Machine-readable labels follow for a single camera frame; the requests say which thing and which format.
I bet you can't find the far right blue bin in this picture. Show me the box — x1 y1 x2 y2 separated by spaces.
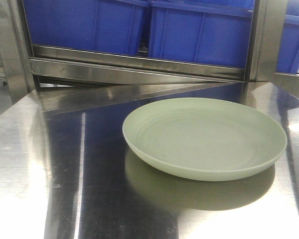
276 0 299 74

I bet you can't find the left blue bin behind table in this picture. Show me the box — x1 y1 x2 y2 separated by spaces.
23 0 150 56

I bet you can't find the green plate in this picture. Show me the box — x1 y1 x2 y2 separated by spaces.
122 98 287 181

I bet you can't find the blue bin behind table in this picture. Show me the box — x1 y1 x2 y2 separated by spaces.
149 0 252 68
23 0 150 56

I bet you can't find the right blue bin behind table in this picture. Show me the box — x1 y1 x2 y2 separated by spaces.
149 0 252 68

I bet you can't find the stainless steel shelf rack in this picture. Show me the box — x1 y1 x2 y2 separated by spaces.
0 0 299 118

